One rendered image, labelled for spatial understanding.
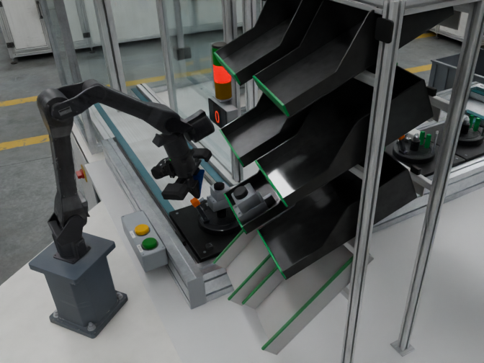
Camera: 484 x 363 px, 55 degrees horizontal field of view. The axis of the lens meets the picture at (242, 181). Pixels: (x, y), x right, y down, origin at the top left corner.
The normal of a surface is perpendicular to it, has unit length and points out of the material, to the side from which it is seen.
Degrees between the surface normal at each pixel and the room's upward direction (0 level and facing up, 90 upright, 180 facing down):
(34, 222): 0
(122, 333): 0
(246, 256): 45
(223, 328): 0
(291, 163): 25
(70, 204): 60
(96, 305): 90
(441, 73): 90
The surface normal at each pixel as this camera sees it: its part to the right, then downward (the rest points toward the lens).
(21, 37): 0.35, 0.50
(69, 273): -0.04, -0.84
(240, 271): -0.70, -0.45
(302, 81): -0.44, -0.68
